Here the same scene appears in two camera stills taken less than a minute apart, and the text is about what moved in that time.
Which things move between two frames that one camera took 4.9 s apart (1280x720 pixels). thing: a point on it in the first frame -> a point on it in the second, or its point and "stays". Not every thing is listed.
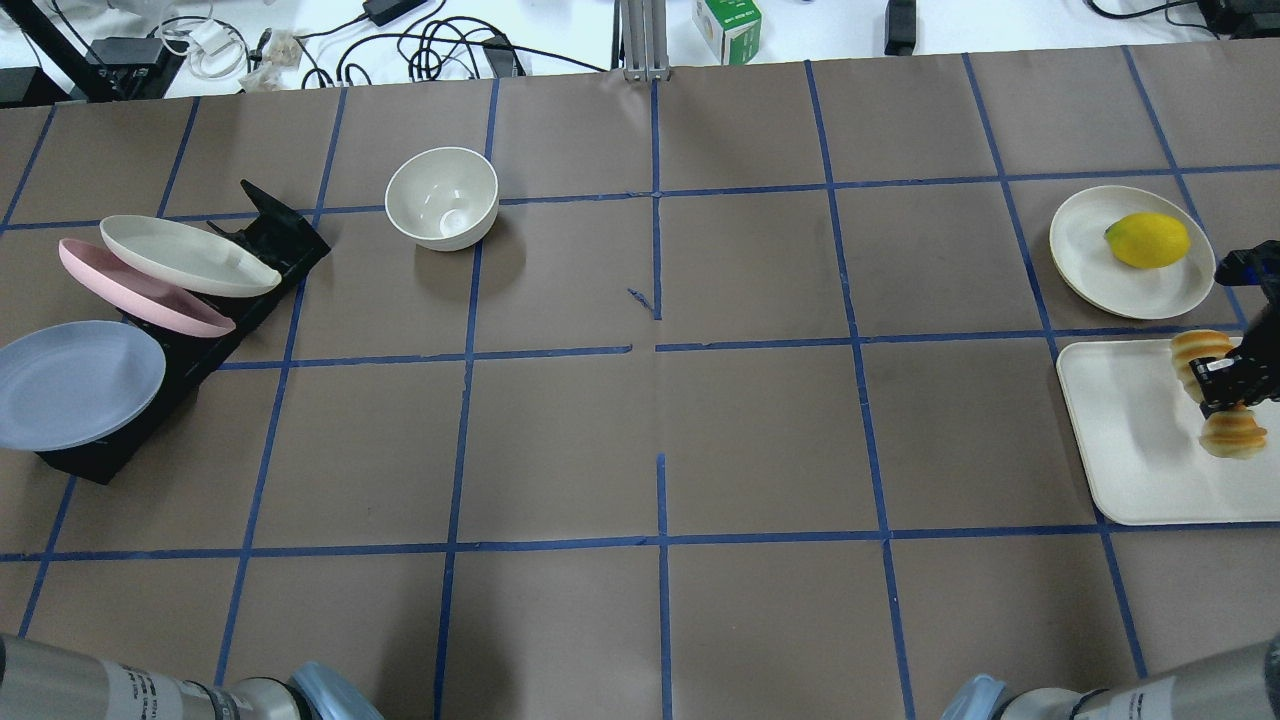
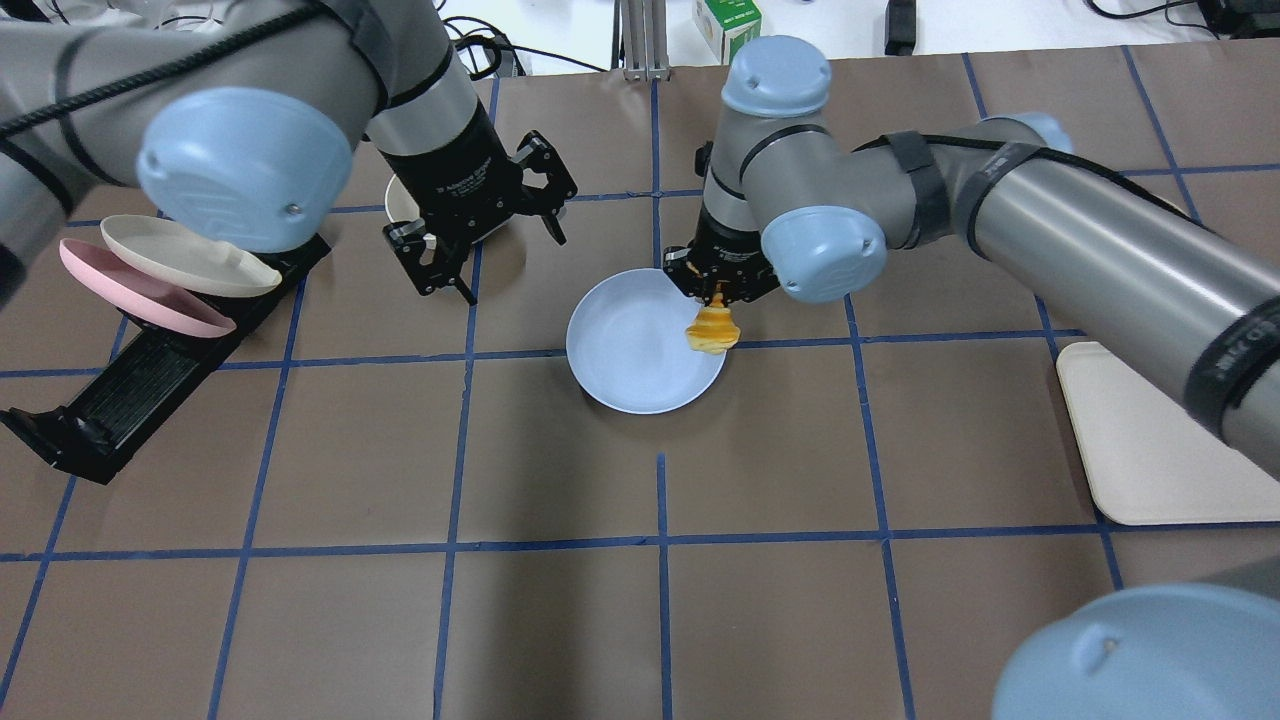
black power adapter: (900, 28) stays
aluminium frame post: (644, 39) stays
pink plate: (139, 294) stays
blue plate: (71, 382) -> (627, 343)
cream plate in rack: (187, 257) stays
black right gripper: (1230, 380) -> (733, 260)
